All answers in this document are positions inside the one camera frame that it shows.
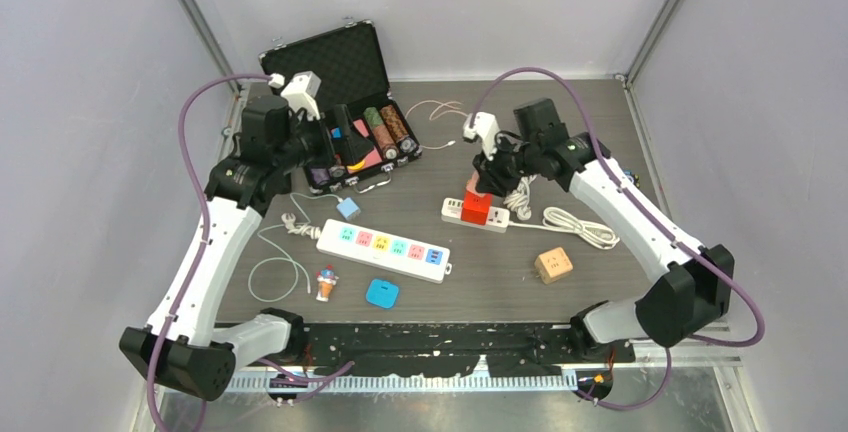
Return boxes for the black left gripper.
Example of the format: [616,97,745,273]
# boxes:
[274,105,372,174]

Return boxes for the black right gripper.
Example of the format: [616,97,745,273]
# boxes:
[472,134,541,199]

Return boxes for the red cube socket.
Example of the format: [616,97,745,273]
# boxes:
[460,190,493,226]

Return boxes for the light blue charger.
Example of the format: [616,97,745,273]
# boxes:
[336,197,361,221]

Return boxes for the beige cube socket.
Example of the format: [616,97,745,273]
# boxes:
[534,247,574,285]

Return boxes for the blue square case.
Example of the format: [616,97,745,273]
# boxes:
[365,279,400,310]

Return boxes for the pink USB charger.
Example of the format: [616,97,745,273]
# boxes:
[465,172,479,194]

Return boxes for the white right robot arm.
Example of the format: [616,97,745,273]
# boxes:
[463,98,734,363]

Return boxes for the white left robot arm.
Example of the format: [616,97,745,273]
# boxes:
[119,92,365,401]

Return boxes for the black poker chip case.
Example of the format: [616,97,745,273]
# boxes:
[259,20,423,195]

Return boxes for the small white USB power strip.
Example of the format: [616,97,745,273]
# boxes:
[441,198,511,233]

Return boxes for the long white colourful power strip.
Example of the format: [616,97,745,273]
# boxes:
[316,219,453,284]

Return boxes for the ice cream toy figure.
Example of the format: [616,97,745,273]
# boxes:
[316,266,338,302]

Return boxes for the small blue black toy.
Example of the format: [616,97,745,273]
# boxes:
[623,169,641,188]

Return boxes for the white bundled strip cord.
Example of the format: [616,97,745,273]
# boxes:
[503,173,539,222]

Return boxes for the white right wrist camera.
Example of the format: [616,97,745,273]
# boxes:
[462,112,500,160]

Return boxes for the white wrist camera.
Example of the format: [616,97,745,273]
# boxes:
[268,71,321,122]
[462,112,500,160]

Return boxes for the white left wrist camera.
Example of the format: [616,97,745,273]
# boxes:
[268,71,321,122]

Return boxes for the pink charging cable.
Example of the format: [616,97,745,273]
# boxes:
[405,99,470,152]

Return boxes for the white thin cable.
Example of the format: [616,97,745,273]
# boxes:
[247,191,342,303]

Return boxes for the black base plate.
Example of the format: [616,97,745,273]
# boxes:
[268,322,635,378]

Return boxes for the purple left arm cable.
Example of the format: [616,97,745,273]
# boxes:
[144,73,286,432]

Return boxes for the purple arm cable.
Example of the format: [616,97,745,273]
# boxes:
[144,73,286,432]
[468,67,767,412]

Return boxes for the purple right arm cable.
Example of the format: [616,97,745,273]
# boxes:
[468,67,767,412]

